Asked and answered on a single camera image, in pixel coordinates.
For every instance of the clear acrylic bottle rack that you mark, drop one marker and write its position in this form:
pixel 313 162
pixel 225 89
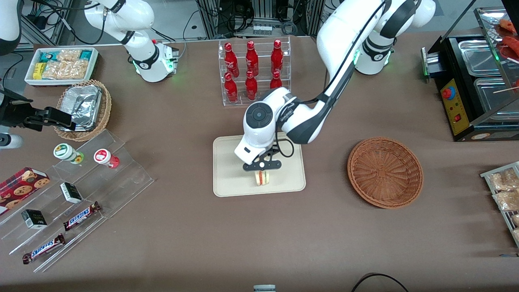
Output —
pixel 227 103

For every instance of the aluminium frame with electronics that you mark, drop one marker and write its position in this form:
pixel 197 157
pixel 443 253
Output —
pixel 263 16

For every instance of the yellow snack packet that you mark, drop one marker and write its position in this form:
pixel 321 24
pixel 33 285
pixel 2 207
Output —
pixel 38 70

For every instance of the steel food pan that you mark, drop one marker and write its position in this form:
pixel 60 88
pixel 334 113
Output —
pixel 478 56
pixel 492 95

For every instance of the brown wicker basket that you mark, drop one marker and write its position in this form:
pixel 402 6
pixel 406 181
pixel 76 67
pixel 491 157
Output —
pixel 385 174

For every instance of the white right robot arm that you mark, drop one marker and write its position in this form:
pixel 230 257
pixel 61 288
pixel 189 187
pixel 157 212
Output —
pixel 142 61

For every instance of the beige plastic tray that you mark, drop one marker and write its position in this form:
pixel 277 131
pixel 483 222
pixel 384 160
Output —
pixel 231 178

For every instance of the clear bag of pastries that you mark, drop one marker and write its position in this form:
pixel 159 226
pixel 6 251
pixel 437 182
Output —
pixel 507 200
pixel 502 179
pixel 515 219
pixel 516 235

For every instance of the black hot food display case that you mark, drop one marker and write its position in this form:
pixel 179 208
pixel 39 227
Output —
pixel 454 109

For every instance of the red cola bottle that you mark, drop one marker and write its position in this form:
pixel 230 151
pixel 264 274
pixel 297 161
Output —
pixel 231 90
pixel 231 61
pixel 251 59
pixel 277 56
pixel 251 88
pixel 276 81

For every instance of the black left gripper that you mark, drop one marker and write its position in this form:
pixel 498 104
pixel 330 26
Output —
pixel 275 148

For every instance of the small black box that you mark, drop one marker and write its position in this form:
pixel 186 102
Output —
pixel 71 193
pixel 34 219

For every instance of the white rectangular snack bin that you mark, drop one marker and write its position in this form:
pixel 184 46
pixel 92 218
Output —
pixel 94 65

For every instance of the large clear cookie bag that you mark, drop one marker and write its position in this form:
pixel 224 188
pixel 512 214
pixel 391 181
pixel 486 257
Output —
pixel 65 69

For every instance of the triangular sandwich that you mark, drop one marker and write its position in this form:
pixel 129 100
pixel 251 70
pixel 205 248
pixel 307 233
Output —
pixel 262 178

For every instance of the orange fried food piece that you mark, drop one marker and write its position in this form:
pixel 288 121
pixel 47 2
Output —
pixel 509 25
pixel 511 48

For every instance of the light tan wicker basket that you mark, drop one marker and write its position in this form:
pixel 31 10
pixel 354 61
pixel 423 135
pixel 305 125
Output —
pixel 106 109

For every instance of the small clear cookie bag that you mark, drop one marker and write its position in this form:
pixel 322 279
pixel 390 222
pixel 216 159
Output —
pixel 69 55

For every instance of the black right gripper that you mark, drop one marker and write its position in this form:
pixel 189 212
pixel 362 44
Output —
pixel 15 114

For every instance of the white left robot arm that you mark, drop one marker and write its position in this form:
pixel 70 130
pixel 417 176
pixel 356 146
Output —
pixel 348 40

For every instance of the green yogurt cup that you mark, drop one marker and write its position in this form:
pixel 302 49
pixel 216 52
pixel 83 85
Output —
pixel 65 151

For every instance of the brown Snickers bar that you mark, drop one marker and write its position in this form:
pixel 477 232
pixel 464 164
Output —
pixel 43 248
pixel 81 216

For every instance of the red cookie box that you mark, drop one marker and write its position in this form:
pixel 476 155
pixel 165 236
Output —
pixel 20 188

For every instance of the small grey device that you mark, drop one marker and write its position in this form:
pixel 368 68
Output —
pixel 264 288

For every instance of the teal snack packet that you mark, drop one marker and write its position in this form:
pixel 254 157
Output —
pixel 47 56
pixel 86 54

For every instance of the silver foil container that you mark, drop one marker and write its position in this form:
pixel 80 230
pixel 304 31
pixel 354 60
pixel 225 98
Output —
pixel 83 105

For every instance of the clear acrylic stepped display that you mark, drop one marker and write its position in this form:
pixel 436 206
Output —
pixel 121 178

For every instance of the red yogurt cup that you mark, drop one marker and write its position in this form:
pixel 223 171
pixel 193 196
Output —
pixel 103 156

